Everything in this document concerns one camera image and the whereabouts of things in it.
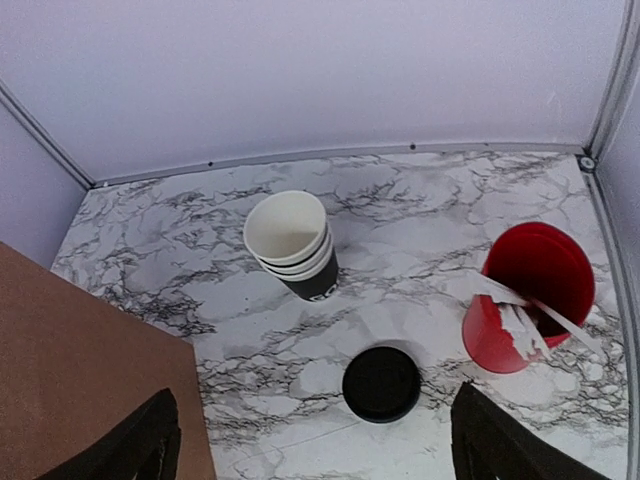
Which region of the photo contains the brown paper bag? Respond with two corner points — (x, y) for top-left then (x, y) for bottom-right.
(1, 245), (216, 479)

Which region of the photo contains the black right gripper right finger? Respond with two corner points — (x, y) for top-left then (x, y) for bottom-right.
(451, 382), (604, 480)

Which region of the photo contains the right aluminium frame post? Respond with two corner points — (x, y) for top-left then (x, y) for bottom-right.
(578, 0), (639, 173)

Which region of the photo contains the aluminium frame post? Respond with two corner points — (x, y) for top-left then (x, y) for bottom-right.
(0, 80), (96, 191)
(578, 0), (639, 173)

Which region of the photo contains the left aluminium frame post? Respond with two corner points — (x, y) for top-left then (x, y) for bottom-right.
(0, 80), (96, 191)

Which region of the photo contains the red utensil cup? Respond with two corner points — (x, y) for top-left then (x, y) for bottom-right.
(462, 222), (601, 374)

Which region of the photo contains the stack of paper coffee cups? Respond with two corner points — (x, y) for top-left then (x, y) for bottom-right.
(243, 190), (338, 302)

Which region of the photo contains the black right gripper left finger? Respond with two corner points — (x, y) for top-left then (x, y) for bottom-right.
(41, 388), (181, 480)

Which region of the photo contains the stack of black lids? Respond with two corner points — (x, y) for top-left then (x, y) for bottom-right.
(342, 346), (421, 424)

